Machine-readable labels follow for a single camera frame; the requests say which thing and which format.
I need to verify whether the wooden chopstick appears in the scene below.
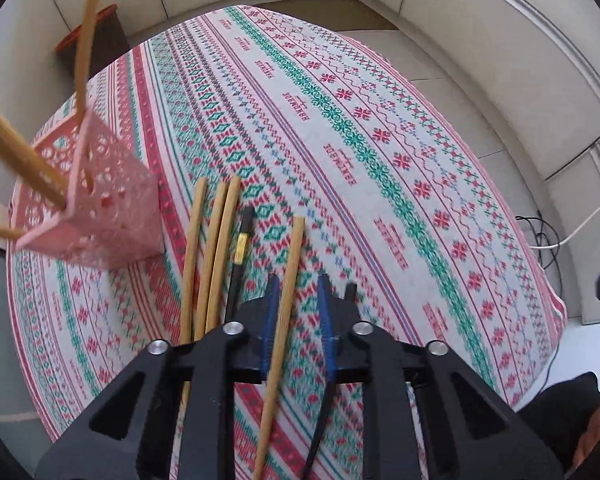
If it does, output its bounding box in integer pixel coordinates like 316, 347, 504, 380
0, 226, 26, 240
0, 114, 68, 209
180, 177, 208, 344
206, 174, 240, 332
194, 181, 228, 341
74, 0, 99, 125
252, 216, 304, 479

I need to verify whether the black gold-banded chopstick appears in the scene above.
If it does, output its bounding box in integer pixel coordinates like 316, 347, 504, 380
224, 205, 254, 323

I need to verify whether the patterned embroidered tablecloth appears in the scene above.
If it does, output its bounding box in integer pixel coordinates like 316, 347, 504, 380
7, 4, 569, 480

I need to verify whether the pink perforated utensil holder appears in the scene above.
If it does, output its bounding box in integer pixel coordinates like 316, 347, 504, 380
12, 104, 164, 270

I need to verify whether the orange-topped dark stool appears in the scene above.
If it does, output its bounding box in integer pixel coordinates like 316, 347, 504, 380
55, 4, 131, 78

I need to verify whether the white cable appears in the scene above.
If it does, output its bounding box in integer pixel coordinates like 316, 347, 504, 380
526, 198, 600, 252

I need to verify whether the black cable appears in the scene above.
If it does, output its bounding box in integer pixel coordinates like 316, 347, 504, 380
514, 211, 566, 302

